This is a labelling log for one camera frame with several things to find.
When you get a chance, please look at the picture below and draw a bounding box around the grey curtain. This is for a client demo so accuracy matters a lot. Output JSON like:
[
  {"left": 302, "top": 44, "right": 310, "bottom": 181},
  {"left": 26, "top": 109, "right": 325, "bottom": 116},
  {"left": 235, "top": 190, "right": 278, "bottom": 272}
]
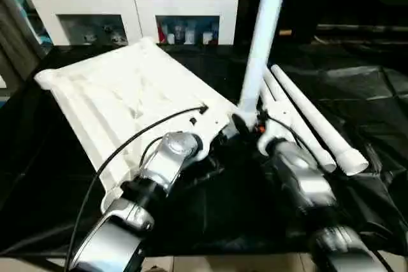
[{"left": 0, "top": 0, "right": 44, "bottom": 83}]

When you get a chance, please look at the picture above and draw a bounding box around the white plastic table top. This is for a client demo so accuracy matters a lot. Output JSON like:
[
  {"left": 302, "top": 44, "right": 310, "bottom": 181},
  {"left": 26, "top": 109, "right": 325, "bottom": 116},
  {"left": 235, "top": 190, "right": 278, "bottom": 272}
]
[{"left": 33, "top": 36, "right": 247, "bottom": 216}]

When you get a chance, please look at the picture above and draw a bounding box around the black work mat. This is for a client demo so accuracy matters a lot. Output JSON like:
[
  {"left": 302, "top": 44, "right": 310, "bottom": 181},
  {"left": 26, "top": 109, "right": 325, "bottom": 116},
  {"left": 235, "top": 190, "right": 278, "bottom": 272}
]
[{"left": 0, "top": 42, "right": 408, "bottom": 259}]

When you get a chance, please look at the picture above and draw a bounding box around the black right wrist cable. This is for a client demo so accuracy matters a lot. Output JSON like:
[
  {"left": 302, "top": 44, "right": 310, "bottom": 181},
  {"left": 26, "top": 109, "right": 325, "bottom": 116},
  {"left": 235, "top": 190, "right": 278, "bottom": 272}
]
[{"left": 269, "top": 117, "right": 323, "bottom": 171}]

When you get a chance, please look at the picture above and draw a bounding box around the white plastic table leg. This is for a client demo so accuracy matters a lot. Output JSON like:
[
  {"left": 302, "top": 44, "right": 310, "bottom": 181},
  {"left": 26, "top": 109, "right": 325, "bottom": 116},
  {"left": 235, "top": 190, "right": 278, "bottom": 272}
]
[
  {"left": 270, "top": 64, "right": 370, "bottom": 177},
  {"left": 237, "top": 0, "right": 293, "bottom": 127},
  {"left": 260, "top": 68, "right": 338, "bottom": 173}
]

